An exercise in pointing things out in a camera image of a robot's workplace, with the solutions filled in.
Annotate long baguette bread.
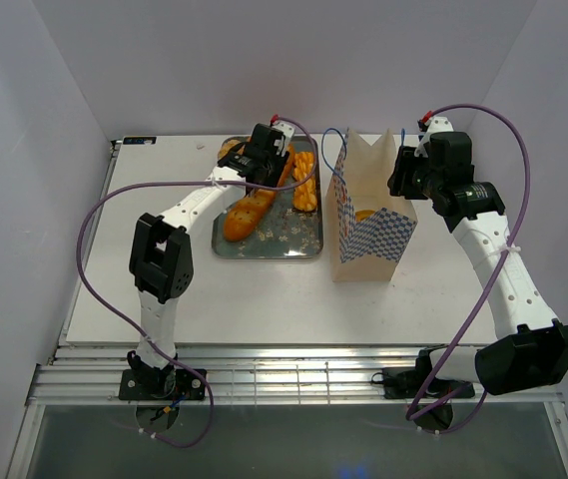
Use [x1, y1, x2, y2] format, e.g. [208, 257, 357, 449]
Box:
[223, 142, 295, 242]

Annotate ring donut bread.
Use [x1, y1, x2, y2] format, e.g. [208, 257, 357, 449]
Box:
[355, 210, 375, 223]

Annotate blue checkered paper bag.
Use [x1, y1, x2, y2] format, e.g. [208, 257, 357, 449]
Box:
[323, 129, 418, 282]

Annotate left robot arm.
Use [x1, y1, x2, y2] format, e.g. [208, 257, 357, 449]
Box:
[129, 120, 294, 399]

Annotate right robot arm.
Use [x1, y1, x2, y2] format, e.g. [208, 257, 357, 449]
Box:
[388, 132, 568, 396]

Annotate sugared round cake bread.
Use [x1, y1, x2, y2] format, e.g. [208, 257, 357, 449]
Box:
[218, 139, 242, 159]

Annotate twisted orange pastry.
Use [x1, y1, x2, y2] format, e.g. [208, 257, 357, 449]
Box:
[292, 152, 317, 213]

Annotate metal baking tray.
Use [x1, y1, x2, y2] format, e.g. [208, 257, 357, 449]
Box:
[212, 172, 323, 259]

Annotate left logo sticker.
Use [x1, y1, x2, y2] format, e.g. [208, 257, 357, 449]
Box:
[122, 137, 157, 145]

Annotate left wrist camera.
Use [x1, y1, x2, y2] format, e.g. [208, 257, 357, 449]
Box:
[271, 115, 295, 156]

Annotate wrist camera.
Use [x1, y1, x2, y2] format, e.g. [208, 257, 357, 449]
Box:
[417, 112, 454, 149]
[271, 115, 295, 156]

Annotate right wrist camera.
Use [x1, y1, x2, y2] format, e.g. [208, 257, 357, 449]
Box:
[417, 112, 454, 149]

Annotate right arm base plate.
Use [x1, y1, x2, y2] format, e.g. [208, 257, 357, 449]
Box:
[371, 366, 475, 400]

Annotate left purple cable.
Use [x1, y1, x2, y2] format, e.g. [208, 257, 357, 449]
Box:
[76, 115, 319, 447]

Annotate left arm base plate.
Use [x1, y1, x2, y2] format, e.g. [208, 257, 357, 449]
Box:
[117, 369, 207, 401]

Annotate aluminium frame rail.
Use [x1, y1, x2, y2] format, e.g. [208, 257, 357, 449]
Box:
[26, 343, 564, 406]

